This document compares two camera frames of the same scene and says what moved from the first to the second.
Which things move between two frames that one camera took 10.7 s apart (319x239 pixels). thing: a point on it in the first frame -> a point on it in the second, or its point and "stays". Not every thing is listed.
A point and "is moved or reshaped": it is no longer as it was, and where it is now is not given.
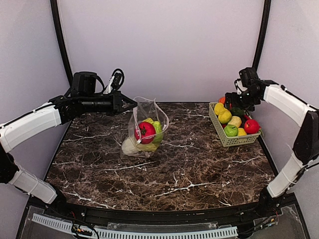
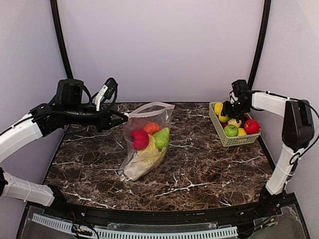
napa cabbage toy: (130, 146) -> (143, 161)
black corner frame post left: (56, 19) stays
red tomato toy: (145, 132) -> (140, 139)
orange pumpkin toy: (222, 99) -> (151, 127)
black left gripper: (117, 103) -> (103, 120)
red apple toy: (251, 126) stays
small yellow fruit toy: (241, 132) stays
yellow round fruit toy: (225, 117) stays
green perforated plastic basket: (229, 141) stays
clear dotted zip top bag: (146, 128) is moved or reshaped
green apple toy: (231, 130) stays
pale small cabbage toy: (235, 120) stays
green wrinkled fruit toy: (159, 134) -> (162, 138)
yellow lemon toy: (219, 108) stays
